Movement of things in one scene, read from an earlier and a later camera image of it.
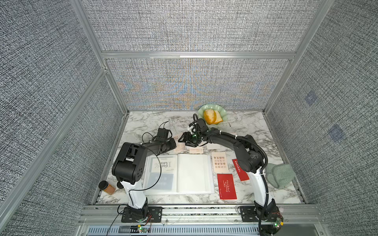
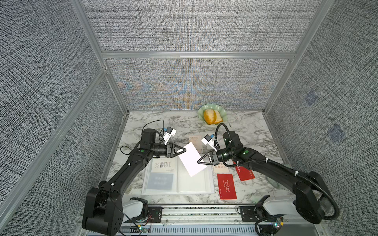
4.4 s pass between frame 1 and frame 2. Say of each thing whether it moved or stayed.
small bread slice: stayed
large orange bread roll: stayed
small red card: stayed
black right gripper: moved
